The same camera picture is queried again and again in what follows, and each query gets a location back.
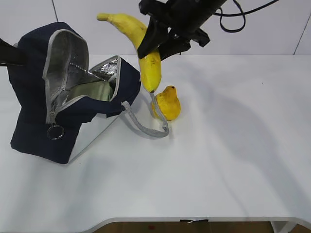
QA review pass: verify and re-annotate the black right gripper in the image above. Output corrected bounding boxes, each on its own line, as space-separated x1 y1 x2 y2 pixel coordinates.
137 0 225 61

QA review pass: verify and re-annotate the green lid glass container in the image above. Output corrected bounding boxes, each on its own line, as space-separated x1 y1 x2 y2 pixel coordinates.
70 81 114 101

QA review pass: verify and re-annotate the black tape on table edge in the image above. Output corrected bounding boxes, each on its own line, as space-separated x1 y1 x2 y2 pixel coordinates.
180 219 209 224

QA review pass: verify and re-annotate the navy blue lunch bag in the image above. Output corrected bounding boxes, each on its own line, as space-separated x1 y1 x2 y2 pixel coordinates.
7 22 169 164

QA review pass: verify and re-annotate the yellow toy pear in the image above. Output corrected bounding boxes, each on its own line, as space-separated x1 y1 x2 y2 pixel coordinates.
155 85 181 121

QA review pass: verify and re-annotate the yellow banana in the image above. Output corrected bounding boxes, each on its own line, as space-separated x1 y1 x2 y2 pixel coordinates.
96 13 162 93

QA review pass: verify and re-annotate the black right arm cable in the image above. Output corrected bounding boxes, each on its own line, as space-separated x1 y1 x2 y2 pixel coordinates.
215 0 280 33

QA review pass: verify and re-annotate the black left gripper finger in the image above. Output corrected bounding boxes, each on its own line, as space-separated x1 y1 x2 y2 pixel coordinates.
0 39 27 67

